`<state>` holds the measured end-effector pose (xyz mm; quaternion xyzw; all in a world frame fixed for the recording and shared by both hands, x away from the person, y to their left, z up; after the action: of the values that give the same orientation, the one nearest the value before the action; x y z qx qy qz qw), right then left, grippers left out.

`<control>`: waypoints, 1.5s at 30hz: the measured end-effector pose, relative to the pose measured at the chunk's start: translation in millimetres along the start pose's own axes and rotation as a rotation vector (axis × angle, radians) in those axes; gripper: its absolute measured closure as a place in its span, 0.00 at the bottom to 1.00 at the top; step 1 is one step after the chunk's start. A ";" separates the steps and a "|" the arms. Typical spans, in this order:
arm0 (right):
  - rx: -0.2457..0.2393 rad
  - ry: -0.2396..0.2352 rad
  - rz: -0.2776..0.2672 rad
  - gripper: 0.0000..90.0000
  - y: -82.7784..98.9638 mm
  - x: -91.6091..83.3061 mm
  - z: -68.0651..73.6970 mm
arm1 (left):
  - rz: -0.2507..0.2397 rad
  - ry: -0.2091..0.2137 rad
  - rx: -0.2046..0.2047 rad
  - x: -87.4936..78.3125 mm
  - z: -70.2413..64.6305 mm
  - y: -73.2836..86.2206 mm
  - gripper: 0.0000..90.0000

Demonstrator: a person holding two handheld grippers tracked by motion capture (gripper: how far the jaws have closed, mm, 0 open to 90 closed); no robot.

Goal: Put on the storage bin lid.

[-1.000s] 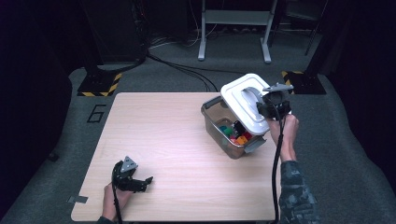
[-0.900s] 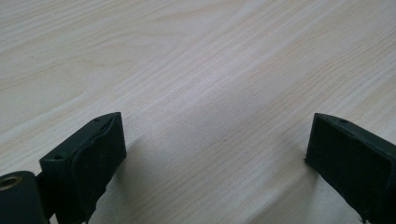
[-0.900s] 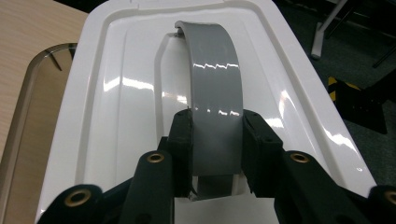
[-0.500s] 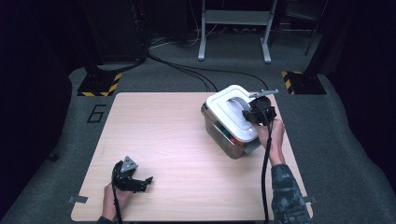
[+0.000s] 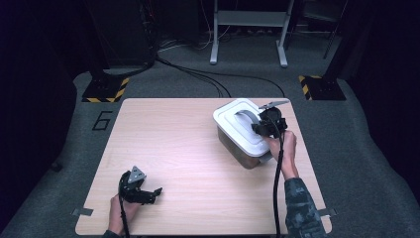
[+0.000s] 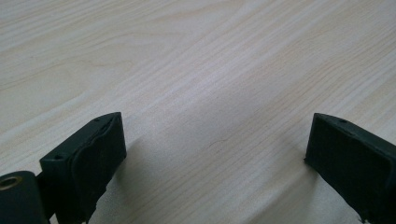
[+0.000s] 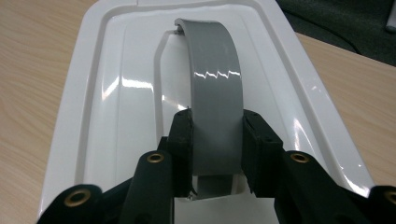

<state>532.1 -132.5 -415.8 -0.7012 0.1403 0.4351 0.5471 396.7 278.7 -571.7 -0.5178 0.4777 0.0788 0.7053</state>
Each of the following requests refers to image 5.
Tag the hazard-striped base plate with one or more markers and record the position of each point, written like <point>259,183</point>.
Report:
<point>325,89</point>
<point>104,89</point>

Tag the person's right hand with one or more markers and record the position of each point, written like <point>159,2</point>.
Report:
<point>287,152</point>

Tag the grey tape tab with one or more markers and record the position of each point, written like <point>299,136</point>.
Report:
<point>83,212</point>
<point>329,212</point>

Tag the person's left hand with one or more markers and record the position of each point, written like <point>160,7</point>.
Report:
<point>117,214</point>

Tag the black equipment rack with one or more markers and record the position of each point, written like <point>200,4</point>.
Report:
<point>122,29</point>

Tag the brown translucent storage box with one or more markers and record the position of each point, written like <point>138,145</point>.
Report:
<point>237,155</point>

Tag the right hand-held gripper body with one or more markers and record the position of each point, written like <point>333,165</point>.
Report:
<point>272,124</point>

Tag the dark metal stand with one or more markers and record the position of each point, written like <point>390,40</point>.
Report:
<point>331,43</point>

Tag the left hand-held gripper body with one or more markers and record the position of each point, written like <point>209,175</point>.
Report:
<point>132,193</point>

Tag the white metal stand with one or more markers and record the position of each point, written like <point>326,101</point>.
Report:
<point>249,18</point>

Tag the small dark floor object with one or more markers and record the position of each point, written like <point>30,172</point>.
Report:
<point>56,166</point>

